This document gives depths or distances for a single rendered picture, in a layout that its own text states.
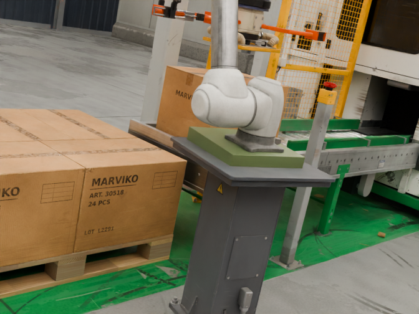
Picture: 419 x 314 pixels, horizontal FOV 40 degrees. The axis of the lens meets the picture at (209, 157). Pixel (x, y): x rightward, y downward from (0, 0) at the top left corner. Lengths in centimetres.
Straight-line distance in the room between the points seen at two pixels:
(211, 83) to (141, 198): 87
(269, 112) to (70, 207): 94
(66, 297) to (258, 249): 84
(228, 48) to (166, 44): 202
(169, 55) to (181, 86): 111
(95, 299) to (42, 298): 22
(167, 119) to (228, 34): 111
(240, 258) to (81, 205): 73
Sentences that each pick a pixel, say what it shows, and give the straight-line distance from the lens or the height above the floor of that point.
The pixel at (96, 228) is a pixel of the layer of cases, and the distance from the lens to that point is 266.
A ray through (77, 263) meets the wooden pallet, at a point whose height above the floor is 9.
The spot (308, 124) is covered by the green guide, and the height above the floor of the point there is 60.
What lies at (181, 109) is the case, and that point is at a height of 75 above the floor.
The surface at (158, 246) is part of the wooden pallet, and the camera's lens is 296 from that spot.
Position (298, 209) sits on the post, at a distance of 320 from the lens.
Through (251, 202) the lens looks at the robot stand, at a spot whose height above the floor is 60.
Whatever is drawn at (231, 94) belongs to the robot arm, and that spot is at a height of 101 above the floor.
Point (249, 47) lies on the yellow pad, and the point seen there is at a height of 113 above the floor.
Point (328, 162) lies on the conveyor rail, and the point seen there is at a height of 52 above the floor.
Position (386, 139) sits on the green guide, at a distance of 446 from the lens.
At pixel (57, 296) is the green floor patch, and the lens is 259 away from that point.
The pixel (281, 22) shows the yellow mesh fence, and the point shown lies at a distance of 414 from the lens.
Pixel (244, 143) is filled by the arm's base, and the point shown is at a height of 82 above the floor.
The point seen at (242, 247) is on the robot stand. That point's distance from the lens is 233.
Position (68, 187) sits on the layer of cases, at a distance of 248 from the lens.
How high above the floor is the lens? 129
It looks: 14 degrees down
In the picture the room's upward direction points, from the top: 11 degrees clockwise
